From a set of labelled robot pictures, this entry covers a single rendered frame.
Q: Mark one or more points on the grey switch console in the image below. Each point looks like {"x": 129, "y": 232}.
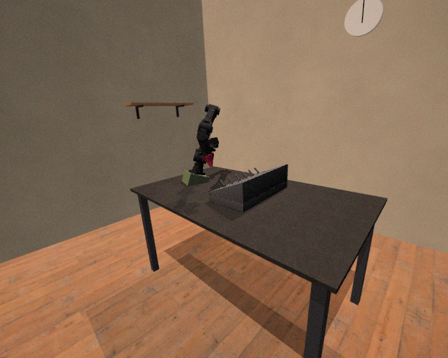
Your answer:
{"x": 248, "y": 192}

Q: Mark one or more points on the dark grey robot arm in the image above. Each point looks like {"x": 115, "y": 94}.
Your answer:
{"x": 205, "y": 127}

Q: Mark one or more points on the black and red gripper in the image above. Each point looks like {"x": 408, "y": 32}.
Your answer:
{"x": 208, "y": 156}

